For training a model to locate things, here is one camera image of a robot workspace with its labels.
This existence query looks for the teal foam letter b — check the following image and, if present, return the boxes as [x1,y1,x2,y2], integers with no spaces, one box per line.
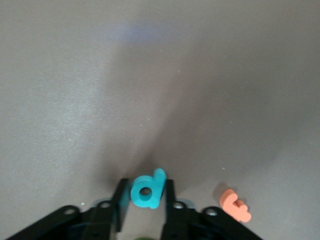
[130,167,167,210]

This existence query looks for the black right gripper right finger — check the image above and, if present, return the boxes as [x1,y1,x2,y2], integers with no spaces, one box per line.
[159,179,263,240]

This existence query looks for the orange foam letter t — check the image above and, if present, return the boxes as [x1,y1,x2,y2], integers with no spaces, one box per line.
[219,188,252,223]

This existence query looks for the brown table cover sheet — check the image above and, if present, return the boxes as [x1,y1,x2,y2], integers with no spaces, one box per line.
[0,0,320,240]

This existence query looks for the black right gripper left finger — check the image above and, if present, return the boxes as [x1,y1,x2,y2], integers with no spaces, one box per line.
[4,178,130,240]

